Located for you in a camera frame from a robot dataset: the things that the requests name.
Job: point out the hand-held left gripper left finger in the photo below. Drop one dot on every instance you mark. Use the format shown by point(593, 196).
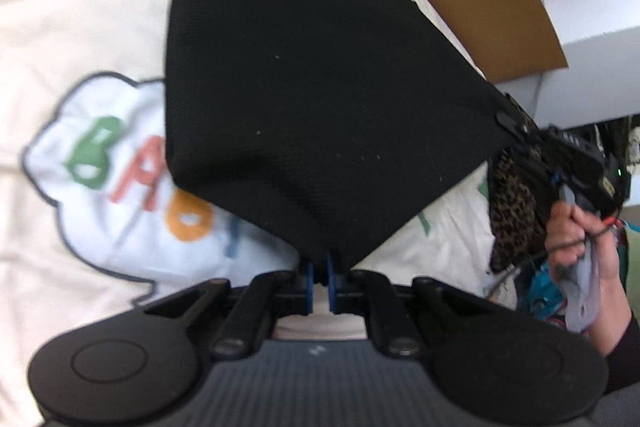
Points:
point(310, 287)

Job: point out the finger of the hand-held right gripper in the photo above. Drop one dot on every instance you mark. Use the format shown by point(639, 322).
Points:
point(515, 127)

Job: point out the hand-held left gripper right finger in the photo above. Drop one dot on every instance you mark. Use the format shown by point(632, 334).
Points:
point(331, 284)

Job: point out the black knit garment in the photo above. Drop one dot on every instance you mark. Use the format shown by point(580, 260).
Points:
point(310, 82)

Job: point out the person's right forearm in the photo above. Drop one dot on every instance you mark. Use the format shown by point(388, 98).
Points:
point(620, 337)

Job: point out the person's right hand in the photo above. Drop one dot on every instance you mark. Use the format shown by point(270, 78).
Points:
point(607, 252)

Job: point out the leopard print cloth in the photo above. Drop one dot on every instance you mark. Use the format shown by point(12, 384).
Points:
point(515, 217)

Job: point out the teal cloth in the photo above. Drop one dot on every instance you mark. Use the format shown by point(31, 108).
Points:
point(542, 292)

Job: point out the white furniture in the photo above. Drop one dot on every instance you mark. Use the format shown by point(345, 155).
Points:
point(600, 2)

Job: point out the cream printed bed sheet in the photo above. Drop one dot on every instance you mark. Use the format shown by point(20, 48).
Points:
point(75, 7)

